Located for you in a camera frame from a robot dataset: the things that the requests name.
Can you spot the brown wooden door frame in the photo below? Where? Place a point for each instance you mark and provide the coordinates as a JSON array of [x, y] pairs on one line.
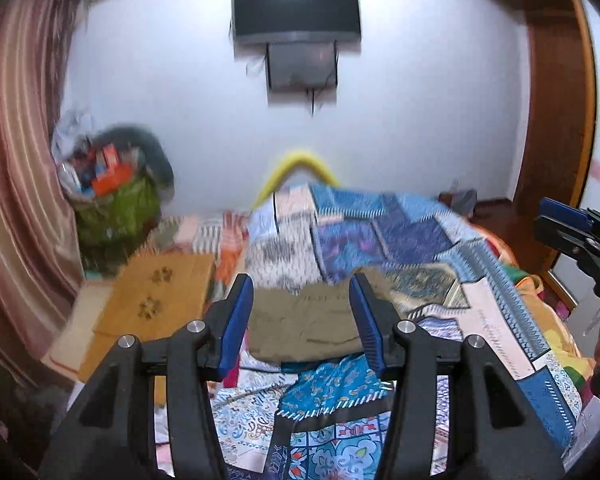
[[560, 128]]

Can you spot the blue patchwork quilt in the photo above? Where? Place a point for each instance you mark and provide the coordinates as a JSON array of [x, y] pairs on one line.
[[480, 395]]

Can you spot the green bag of clutter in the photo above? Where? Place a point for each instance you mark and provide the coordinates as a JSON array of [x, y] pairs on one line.
[[114, 201]]

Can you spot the khaki olive pants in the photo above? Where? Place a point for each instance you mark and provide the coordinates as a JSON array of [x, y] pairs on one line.
[[315, 324]]

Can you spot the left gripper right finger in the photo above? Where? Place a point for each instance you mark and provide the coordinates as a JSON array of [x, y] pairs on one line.
[[375, 319]]

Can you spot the black box under television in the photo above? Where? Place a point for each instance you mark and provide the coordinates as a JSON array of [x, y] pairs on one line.
[[301, 66]]

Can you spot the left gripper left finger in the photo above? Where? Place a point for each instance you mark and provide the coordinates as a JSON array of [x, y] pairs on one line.
[[227, 322]]

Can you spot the yellow curved bed rail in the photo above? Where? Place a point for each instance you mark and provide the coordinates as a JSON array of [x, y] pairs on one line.
[[290, 164]]

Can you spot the striped pink curtain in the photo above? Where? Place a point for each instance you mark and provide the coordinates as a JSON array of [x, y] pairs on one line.
[[40, 264]]

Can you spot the wall mounted black television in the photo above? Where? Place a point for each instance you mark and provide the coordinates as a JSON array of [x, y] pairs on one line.
[[273, 21]]

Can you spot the dark grey pillow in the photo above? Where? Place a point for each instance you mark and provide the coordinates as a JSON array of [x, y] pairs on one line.
[[151, 157]]

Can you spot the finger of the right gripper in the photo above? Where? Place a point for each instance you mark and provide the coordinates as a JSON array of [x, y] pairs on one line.
[[574, 217]]

